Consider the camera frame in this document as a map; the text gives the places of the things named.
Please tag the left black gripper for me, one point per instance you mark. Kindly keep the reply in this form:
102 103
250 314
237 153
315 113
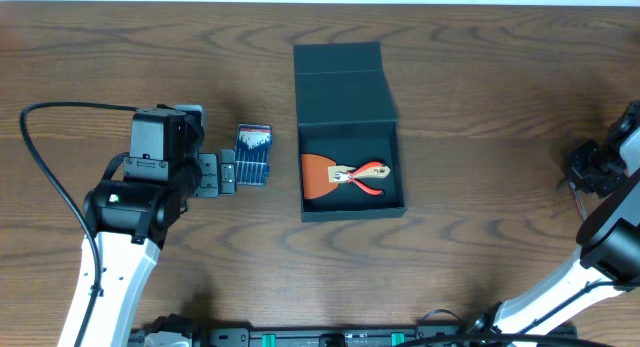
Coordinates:
210 173

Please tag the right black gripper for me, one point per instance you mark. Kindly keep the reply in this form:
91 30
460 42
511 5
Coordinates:
575 170

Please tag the orange scraper wooden handle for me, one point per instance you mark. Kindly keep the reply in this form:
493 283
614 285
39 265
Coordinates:
322 175

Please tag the red handled pliers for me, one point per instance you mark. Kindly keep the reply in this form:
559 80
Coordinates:
367 179

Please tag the small steel claw hammer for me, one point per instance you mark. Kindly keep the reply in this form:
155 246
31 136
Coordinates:
571 186

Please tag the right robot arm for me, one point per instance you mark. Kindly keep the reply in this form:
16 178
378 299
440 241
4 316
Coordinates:
605 263

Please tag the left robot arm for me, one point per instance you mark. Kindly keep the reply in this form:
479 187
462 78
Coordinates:
141 194

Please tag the blue precision screwdriver set case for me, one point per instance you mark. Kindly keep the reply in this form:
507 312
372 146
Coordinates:
253 143

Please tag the dark green open box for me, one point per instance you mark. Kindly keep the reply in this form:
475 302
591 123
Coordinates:
346 113

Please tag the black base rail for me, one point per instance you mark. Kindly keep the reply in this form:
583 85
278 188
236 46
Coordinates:
175 330

